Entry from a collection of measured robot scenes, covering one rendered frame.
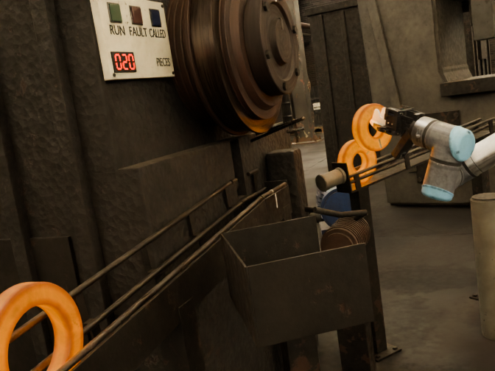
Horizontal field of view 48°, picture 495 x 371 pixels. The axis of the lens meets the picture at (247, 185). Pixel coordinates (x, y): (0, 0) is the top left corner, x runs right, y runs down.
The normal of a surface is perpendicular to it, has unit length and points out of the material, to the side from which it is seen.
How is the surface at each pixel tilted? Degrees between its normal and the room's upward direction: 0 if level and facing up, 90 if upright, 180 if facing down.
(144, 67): 90
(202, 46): 89
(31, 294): 90
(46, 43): 90
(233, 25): 76
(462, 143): 101
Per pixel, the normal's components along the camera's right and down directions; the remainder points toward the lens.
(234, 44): 0.06, 0.17
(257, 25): -0.42, -0.03
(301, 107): -0.40, 0.20
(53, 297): 0.92, -0.08
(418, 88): -0.60, 0.21
